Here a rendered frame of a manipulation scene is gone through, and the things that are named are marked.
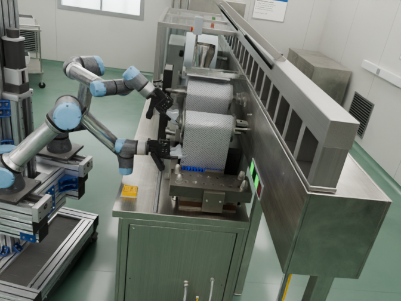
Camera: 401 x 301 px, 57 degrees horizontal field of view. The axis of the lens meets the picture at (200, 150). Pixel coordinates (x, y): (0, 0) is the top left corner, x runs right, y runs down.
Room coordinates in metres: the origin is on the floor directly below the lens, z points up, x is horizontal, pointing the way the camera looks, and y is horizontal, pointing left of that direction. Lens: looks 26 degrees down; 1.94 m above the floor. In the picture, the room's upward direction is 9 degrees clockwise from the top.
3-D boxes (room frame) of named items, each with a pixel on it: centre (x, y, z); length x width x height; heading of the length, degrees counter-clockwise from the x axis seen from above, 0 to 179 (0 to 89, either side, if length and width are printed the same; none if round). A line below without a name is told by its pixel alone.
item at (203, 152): (1.69, -0.02, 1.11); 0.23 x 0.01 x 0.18; 96
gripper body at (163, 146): (1.67, 0.21, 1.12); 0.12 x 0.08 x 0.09; 96
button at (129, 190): (1.56, 0.32, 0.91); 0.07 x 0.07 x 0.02; 6
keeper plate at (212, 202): (1.49, -0.10, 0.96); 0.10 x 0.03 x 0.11; 96
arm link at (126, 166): (1.67, 0.38, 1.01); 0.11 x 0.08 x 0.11; 21
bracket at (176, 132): (1.77, 0.15, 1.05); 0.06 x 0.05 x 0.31; 96
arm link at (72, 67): (1.84, 0.66, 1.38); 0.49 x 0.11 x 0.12; 46
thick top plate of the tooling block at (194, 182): (1.58, -0.07, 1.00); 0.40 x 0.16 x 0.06; 96
